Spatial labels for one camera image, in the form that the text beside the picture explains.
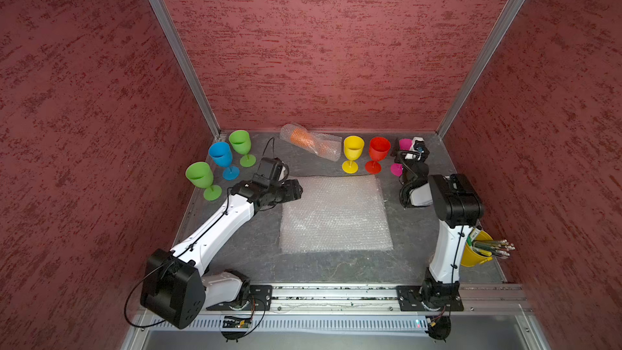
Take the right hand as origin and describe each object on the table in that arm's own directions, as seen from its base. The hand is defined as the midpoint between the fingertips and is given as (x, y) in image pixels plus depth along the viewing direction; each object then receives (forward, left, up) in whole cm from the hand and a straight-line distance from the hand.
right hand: (408, 140), depth 96 cm
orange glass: (+4, +35, -6) cm, 36 cm away
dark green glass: (+3, +70, -1) cm, 70 cm away
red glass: (-3, +12, -1) cm, 13 cm away
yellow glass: (-2, +23, -1) cm, 23 cm away
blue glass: (-5, +75, 0) cm, 75 cm away
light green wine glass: (-15, +80, +1) cm, 81 cm away
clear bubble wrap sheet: (-25, +31, -13) cm, 42 cm away
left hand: (-24, +46, -1) cm, 52 cm away
